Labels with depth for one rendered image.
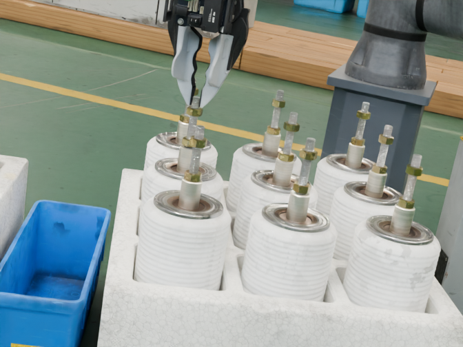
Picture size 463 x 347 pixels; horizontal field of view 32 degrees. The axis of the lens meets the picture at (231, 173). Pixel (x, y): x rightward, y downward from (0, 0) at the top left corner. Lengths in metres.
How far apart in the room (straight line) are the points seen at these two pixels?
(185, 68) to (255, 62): 2.06
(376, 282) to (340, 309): 0.05
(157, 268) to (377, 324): 0.24
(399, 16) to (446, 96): 1.43
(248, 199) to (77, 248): 0.34
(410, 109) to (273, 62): 1.53
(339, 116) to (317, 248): 0.68
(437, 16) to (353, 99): 0.21
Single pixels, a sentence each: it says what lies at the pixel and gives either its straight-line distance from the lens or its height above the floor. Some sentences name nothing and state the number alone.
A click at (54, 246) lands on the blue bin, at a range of 1.22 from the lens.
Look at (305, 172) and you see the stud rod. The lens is 0.87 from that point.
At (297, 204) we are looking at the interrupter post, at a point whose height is 0.27.
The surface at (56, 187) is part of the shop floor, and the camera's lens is 1.60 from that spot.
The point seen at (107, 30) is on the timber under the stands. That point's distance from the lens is 3.21.
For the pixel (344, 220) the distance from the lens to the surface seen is 1.00.
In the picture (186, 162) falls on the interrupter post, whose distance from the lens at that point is 0.97.
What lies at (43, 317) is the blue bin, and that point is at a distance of 0.95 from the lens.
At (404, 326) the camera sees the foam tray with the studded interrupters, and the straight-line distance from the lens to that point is 0.89.
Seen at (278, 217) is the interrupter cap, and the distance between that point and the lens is 0.88.
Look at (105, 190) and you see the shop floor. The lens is 1.61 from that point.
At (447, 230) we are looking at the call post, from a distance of 1.16.
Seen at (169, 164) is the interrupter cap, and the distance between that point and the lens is 0.99.
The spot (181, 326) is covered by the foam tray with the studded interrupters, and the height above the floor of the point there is 0.15.
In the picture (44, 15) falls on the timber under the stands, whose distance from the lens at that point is 3.33.
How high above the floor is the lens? 0.56
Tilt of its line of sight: 18 degrees down
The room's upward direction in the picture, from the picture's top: 10 degrees clockwise
